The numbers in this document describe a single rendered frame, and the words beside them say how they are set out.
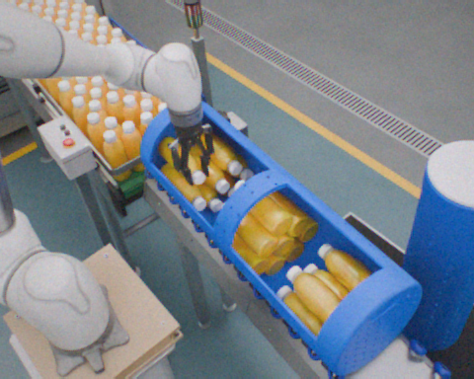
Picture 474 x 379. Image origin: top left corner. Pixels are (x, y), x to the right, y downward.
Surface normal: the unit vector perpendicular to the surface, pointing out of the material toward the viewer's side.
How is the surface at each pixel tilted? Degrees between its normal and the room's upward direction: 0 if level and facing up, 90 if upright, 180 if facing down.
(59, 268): 11
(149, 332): 5
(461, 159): 0
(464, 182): 0
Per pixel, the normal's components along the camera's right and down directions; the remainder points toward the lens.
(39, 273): 0.04, -0.57
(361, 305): -0.35, -0.47
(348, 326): -0.58, -0.19
